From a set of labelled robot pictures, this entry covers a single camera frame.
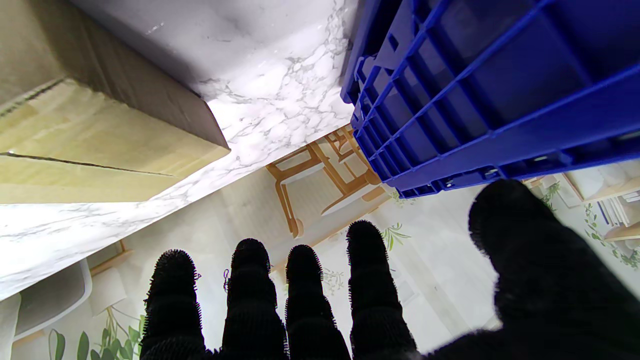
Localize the blue plastic turnover box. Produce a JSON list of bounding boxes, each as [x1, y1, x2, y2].
[[340, 0, 640, 200]]

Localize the printed room scene backdrop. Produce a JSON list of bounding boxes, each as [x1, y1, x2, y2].
[[0, 122, 640, 360]]

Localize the large labelled cardboard package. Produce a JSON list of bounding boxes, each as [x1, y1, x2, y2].
[[0, 0, 232, 205]]

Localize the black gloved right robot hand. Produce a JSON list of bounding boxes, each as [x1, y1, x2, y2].
[[139, 179, 640, 360]]

